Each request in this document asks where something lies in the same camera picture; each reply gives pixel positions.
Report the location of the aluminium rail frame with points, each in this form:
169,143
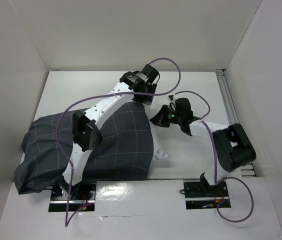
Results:
247,171

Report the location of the white pillow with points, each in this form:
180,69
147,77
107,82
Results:
158,151

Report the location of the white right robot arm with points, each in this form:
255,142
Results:
231,146

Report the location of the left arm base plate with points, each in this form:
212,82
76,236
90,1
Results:
84,199

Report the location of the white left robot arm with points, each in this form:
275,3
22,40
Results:
138,86

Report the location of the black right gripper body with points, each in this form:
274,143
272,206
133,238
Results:
164,117

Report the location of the dark grey checked pillowcase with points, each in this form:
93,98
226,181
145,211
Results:
125,152

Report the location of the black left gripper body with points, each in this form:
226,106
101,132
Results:
146,99

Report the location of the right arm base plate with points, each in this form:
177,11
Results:
197,199

